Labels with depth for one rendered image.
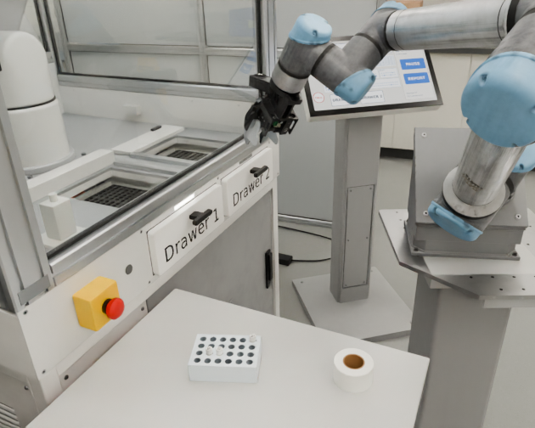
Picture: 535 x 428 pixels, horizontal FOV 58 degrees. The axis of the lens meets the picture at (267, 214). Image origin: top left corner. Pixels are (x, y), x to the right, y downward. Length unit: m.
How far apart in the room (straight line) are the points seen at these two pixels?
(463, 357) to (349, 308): 0.90
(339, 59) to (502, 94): 0.40
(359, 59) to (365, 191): 1.12
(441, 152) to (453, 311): 0.41
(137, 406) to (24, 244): 0.33
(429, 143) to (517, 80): 0.68
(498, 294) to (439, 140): 0.41
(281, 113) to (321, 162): 1.80
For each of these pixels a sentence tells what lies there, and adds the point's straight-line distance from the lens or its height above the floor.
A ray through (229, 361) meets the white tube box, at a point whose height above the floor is 0.79.
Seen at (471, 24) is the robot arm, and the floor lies 1.34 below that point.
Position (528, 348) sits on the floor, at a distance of 2.34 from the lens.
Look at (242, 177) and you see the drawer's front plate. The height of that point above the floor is 0.90.
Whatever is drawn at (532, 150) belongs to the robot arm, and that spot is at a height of 1.08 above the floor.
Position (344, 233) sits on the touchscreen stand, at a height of 0.41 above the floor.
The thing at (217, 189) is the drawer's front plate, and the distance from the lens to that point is 1.26.
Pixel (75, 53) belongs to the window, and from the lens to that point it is 0.91.
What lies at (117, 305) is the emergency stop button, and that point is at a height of 0.89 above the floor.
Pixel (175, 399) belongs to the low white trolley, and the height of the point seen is 0.76.
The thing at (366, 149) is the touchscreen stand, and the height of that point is 0.78.
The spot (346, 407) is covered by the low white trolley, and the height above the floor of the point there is 0.76.
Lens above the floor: 1.42
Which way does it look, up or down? 26 degrees down
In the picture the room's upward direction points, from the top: 2 degrees counter-clockwise
